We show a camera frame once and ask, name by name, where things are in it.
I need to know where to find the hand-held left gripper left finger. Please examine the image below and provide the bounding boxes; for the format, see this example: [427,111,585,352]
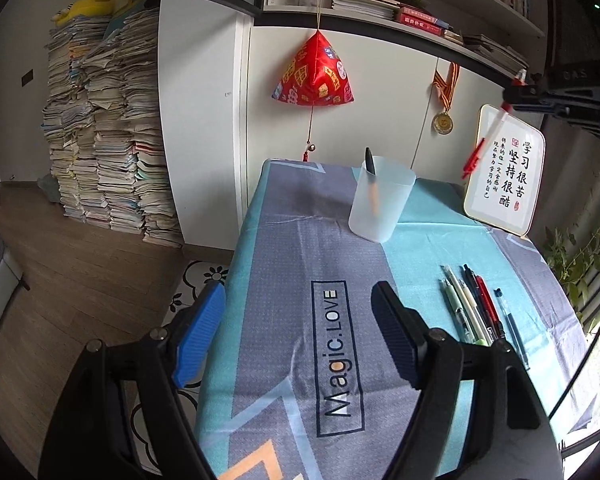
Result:
[37,281,227,480]

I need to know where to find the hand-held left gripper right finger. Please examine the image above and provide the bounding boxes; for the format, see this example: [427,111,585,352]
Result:
[370,281,564,480]

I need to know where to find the green translucent pen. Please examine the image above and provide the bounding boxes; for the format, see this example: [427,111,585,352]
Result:
[439,264,473,343]

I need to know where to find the red and clear capped pen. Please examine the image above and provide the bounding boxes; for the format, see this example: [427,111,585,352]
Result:
[461,71,527,180]

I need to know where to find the white slim pen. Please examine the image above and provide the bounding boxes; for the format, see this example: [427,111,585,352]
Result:
[452,277,487,346]

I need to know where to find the red slim pen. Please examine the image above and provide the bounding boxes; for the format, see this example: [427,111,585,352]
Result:
[472,271,507,343]

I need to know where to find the blue clear pen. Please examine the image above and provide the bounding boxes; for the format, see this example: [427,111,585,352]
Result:
[494,287,531,372]

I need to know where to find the frosted translucent pen cup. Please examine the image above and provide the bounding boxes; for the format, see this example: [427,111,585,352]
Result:
[348,156,417,244]

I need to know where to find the flat stack of booklets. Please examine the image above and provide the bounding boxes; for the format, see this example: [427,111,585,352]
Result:
[461,33,530,73]

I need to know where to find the white floral floor mat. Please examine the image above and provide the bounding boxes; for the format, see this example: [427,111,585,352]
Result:
[122,259,231,480]

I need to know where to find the white calligraphy plaque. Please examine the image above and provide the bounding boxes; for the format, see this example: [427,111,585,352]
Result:
[462,103,546,237]

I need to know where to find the gold medal with striped ribbon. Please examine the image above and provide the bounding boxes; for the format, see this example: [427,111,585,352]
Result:
[431,61,462,136]

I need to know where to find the black clip pen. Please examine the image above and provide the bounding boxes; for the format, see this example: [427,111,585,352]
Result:
[461,263,503,343]

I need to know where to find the red hardcover books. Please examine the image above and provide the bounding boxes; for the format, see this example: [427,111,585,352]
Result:
[396,4,452,37]

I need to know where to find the black pen with orange barrel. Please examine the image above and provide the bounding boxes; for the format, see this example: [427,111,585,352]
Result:
[363,147,382,217]

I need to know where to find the green leafy plant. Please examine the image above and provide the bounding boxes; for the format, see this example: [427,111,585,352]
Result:
[541,222,600,313]

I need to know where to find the grey vertical slats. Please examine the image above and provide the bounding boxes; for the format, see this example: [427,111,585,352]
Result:
[572,255,600,333]

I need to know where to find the teal cloth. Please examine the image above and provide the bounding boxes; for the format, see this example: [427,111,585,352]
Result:
[36,174,62,207]

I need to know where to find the red hanging pyramid ornament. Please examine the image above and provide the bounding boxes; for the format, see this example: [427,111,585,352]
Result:
[271,0,355,163]

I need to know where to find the stack of papers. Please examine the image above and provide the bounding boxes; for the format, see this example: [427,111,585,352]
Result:
[40,6,184,249]

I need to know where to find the yellow plush toy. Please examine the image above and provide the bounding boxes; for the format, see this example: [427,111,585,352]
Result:
[50,0,117,25]

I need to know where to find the white wall bookshelf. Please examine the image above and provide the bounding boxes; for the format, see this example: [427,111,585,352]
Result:
[256,0,548,87]

